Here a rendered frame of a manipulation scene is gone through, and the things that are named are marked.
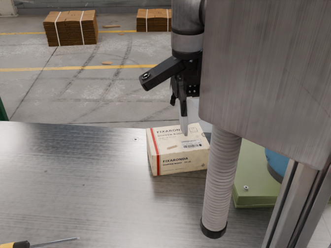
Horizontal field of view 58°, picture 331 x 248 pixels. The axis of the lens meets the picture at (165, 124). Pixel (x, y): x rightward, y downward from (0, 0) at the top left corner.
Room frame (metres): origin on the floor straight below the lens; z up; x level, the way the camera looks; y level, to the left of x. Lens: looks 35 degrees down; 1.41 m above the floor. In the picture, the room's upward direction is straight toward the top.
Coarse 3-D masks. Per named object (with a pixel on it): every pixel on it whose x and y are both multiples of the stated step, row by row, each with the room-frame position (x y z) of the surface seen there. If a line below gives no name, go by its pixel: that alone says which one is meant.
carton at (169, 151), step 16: (160, 128) 0.70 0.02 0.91; (176, 128) 0.70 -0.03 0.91; (192, 128) 0.70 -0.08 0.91; (160, 144) 0.63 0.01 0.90; (176, 144) 0.63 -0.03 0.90; (192, 144) 0.63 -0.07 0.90; (208, 144) 0.63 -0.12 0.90; (160, 160) 0.59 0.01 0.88; (176, 160) 0.60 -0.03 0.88; (192, 160) 0.60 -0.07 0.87
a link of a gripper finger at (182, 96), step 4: (180, 88) 0.62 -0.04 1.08; (180, 92) 0.61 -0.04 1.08; (184, 92) 0.62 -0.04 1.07; (180, 96) 0.61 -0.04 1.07; (184, 96) 0.61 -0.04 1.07; (180, 100) 0.60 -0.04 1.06; (184, 100) 0.60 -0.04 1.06; (180, 104) 0.60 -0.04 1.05; (184, 104) 0.60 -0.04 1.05; (180, 108) 0.60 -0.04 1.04; (184, 108) 0.60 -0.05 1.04; (184, 112) 0.60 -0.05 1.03; (184, 116) 0.59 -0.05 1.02
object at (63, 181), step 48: (0, 144) 0.72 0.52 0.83; (48, 144) 0.72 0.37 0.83; (96, 144) 0.72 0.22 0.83; (144, 144) 0.72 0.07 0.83; (0, 192) 0.52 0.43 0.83; (48, 192) 0.52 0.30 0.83; (96, 192) 0.52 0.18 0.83; (144, 192) 0.52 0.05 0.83; (192, 192) 0.52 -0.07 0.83; (0, 240) 0.39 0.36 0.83; (48, 240) 0.39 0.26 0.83; (96, 240) 0.39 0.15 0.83; (144, 240) 0.39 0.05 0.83; (192, 240) 0.39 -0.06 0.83; (240, 240) 0.39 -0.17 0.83
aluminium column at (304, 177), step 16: (288, 176) 0.28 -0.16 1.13; (304, 176) 0.25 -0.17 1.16; (288, 192) 0.27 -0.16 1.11; (304, 192) 0.25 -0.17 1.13; (320, 192) 0.25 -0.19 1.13; (288, 208) 0.26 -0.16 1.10; (320, 208) 0.25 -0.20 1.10; (272, 224) 0.28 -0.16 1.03; (288, 224) 0.25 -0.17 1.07; (304, 224) 0.25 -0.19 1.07; (272, 240) 0.27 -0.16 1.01; (288, 240) 0.25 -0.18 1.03; (304, 240) 0.25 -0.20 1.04
